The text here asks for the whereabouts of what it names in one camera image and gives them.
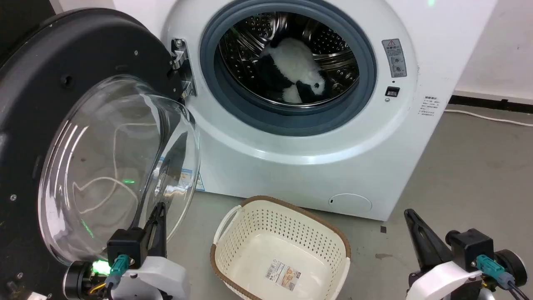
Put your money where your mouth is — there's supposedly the metal door hinge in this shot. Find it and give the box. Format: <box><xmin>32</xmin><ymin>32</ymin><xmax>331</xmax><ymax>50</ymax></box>
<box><xmin>170</xmin><ymin>38</ymin><xmax>197</xmax><ymax>99</ymax></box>

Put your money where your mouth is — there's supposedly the white front-load washing machine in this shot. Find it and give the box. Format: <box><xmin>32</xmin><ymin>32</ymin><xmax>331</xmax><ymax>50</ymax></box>
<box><xmin>112</xmin><ymin>0</ymin><xmax>498</xmax><ymax>222</ymax></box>

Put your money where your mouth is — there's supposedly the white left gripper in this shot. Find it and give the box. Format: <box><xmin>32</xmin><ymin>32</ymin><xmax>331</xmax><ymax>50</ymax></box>
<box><xmin>63</xmin><ymin>202</ymin><xmax>191</xmax><ymax>300</ymax></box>

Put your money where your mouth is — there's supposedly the round white filter cover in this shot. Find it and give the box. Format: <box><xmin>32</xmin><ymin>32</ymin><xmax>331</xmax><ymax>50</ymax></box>
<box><xmin>328</xmin><ymin>193</ymin><xmax>373</xmax><ymax>217</ymax></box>

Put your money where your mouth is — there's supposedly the black baseboard strip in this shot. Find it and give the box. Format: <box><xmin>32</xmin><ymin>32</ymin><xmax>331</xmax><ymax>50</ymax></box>
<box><xmin>449</xmin><ymin>95</ymin><xmax>533</xmax><ymax>114</ymax></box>

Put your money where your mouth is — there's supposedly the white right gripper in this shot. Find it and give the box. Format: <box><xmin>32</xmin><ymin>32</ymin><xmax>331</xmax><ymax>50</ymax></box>
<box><xmin>403</xmin><ymin>208</ymin><xmax>528</xmax><ymax>300</ymax></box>

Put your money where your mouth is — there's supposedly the black and white panda plush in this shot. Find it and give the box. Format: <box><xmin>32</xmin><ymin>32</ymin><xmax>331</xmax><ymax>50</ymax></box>
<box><xmin>253</xmin><ymin>37</ymin><xmax>334</xmax><ymax>105</ymax></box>

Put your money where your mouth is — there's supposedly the cream plastic laundry basket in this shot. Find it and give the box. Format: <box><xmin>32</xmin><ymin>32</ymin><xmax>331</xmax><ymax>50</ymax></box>
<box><xmin>210</xmin><ymin>195</ymin><xmax>352</xmax><ymax>300</ymax></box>

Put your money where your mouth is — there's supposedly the teal plug left camera cable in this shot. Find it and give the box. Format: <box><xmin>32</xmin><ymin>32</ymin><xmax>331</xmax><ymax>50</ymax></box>
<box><xmin>104</xmin><ymin>254</ymin><xmax>130</xmax><ymax>300</ymax></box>

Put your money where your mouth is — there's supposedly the white power cable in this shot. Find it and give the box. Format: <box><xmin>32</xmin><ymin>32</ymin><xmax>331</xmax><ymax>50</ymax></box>
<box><xmin>443</xmin><ymin>108</ymin><xmax>533</xmax><ymax>127</ymax></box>

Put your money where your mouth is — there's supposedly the paper label with barcode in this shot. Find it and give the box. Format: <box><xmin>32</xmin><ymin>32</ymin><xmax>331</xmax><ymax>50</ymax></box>
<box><xmin>263</xmin><ymin>259</ymin><xmax>301</xmax><ymax>292</ymax></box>

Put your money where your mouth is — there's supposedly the teal plug right camera cable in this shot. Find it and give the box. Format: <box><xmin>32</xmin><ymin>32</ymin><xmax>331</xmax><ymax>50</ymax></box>
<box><xmin>476</xmin><ymin>255</ymin><xmax>533</xmax><ymax>300</ymax></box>

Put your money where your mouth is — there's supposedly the stainless steel washer drum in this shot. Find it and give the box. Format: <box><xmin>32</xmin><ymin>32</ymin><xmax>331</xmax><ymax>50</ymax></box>
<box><xmin>217</xmin><ymin>12</ymin><xmax>360</xmax><ymax>108</ymax></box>

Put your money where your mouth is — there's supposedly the teal plug camera cable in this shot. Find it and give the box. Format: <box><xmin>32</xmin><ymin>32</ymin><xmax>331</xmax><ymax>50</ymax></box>
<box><xmin>476</xmin><ymin>255</ymin><xmax>533</xmax><ymax>300</ymax></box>
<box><xmin>104</xmin><ymin>254</ymin><xmax>130</xmax><ymax>300</ymax></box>

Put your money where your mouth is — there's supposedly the black washer door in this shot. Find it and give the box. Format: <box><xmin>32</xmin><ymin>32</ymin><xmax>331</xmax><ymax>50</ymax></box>
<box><xmin>0</xmin><ymin>7</ymin><xmax>202</xmax><ymax>300</ymax></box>

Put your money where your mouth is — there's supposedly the grey warning sticker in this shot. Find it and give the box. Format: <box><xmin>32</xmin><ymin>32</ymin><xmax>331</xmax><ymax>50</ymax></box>
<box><xmin>382</xmin><ymin>39</ymin><xmax>408</xmax><ymax>78</ymax></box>

